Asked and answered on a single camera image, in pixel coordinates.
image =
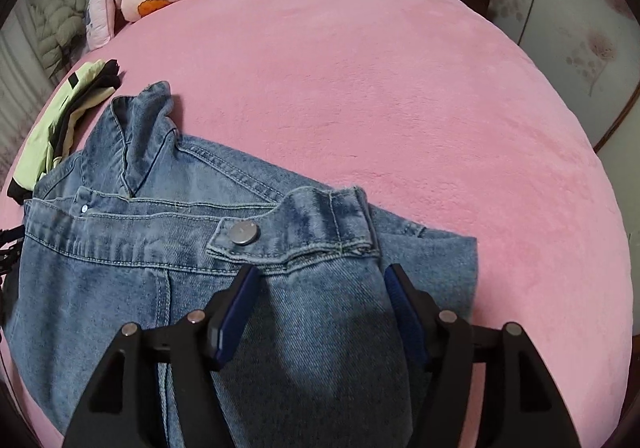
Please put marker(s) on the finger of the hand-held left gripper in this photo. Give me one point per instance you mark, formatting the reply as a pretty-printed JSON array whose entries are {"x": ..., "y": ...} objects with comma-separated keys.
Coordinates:
[{"x": 7, "y": 253}]

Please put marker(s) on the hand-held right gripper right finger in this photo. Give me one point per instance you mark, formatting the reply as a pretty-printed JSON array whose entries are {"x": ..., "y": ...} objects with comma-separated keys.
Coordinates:
[{"x": 407, "y": 313}]

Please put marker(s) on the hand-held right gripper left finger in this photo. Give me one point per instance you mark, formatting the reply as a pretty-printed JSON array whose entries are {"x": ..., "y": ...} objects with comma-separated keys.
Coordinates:
[{"x": 235, "y": 313}]

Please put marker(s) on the blue denim jacket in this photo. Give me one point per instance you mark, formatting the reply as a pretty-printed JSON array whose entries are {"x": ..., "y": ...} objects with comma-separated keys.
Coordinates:
[{"x": 150, "y": 238}]

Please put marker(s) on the green and black folded garment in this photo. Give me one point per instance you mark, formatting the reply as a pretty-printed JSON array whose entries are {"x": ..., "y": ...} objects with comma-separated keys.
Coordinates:
[{"x": 45, "y": 128}]

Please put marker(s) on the pink bed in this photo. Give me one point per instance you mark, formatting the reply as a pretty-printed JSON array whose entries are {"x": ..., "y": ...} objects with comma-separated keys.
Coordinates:
[{"x": 400, "y": 103}]

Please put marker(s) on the green puffer coat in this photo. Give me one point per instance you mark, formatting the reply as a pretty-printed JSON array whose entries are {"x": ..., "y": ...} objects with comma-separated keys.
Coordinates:
[{"x": 55, "y": 28}]

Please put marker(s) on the cartoon print pillow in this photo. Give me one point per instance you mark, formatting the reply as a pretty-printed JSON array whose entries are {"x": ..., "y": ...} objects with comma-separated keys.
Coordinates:
[{"x": 100, "y": 18}]

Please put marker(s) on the floral wardrobe door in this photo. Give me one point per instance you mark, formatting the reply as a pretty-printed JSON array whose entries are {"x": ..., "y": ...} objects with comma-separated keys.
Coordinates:
[{"x": 565, "y": 3}]

